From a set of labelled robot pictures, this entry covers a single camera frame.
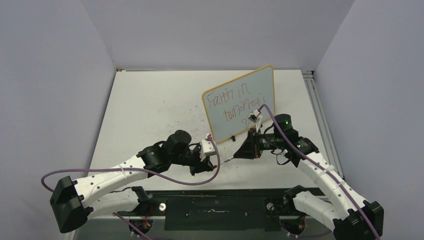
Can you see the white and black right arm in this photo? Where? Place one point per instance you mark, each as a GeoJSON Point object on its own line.
{"type": "Point", "coordinates": [365, 223]}

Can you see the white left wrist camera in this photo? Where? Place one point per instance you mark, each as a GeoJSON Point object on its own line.
{"type": "Point", "coordinates": [207, 149]}

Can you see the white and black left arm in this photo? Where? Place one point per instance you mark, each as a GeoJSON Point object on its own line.
{"type": "Point", "coordinates": [75, 201]}

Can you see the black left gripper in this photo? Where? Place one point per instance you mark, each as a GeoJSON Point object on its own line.
{"type": "Point", "coordinates": [204, 165]}

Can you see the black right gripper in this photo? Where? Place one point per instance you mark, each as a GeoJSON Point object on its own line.
{"type": "Point", "coordinates": [251, 148]}

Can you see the aluminium rail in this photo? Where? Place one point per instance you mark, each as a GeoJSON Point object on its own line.
{"type": "Point", "coordinates": [303, 202]}
{"type": "Point", "coordinates": [324, 129]}

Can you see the aluminium right side rail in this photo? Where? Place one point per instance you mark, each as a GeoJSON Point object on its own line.
{"type": "Point", "coordinates": [324, 129]}

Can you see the aluminium front rail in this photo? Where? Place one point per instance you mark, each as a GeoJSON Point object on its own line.
{"type": "Point", "coordinates": [303, 202]}

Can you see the yellow framed whiteboard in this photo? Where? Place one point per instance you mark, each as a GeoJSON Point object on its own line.
{"type": "Point", "coordinates": [228, 105]}

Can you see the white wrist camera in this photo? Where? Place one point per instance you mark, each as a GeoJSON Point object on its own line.
{"type": "Point", "coordinates": [207, 149]}
{"type": "Point", "coordinates": [257, 118]}

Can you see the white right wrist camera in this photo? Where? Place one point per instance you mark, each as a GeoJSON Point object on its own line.
{"type": "Point", "coordinates": [257, 118]}

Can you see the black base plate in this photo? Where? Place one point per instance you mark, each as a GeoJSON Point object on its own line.
{"type": "Point", "coordinates": [233, 209]}

